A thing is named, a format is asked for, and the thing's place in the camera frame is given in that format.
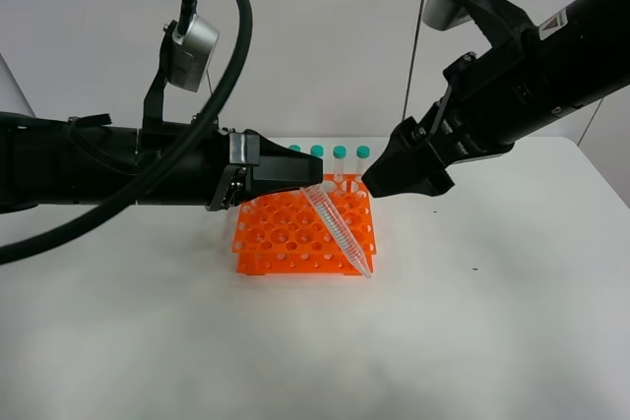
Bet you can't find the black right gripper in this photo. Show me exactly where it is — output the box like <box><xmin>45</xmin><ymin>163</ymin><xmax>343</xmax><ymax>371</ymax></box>
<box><xmin>362</xmin><ymin>52</ymin><xmax>514</xmax><ymax>199</ymax></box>

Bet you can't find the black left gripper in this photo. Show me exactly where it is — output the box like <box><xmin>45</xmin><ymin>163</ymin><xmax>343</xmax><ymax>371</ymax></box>
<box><xmin>206</xmin><ymin>129</ymin><xmax>324</xmax><ymax>211</ymax></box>

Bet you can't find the teal-capped test tube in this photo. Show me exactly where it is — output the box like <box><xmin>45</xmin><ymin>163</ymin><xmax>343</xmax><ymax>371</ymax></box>
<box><xmin>301</xmin><ymin>185</ymin><xmax>371</xmax><ymax>278</ymax></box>

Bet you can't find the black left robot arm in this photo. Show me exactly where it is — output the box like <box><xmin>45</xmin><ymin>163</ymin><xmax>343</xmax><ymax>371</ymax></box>
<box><xmin>1</xmin><ymin>112</ymin><xmax>323</xmax><ymax>213</ymax></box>

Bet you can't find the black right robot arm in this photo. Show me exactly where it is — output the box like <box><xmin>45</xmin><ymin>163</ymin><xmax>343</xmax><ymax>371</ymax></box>
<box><xmin>362</xmin><ymin>0</ymin><xmax>629</xmax><ymax>198</ymax></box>

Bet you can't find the back row tube far right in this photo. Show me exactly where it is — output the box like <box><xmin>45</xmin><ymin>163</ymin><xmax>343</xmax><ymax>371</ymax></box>
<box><xmin>354</xmin><ymin>145</ymin><xmax>370</xmax><ymax>182</ymax></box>

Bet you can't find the orange test tube rack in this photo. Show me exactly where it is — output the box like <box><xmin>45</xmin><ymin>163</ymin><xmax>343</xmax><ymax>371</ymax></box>
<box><xmin>232</xmin><ymin>174</ymin><xmax>377</xmax><ymax>275</ymax></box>

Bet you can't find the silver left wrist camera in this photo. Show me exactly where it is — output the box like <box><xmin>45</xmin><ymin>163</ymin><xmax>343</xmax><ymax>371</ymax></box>
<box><xmin>162</xmin><ymin>14</ymin><xmax>220</xmax><ymax>92</ymax></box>

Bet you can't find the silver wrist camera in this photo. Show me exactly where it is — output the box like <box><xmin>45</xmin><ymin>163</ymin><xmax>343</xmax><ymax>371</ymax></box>
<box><xmin>422</xmin><ymin>0</ymin><xmax>472</xmax><ymax>31</ymax></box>
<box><xmin>162</xmin><ymin>14</ymin><xmax>220</xmax><ymax>92</ymax></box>

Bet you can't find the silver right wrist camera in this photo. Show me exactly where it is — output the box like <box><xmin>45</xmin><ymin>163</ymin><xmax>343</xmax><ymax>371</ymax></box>
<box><xmin>422</xmin><ymin>0</ymin><xmax>472</xmax><ymax>31</ymax></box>

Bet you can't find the black left camera cable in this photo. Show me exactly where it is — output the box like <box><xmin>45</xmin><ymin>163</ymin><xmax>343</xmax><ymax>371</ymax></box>
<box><xmin>0</xmin><ymin>0</ymin><xmax>254</xmax><ymax>267</ymax></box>

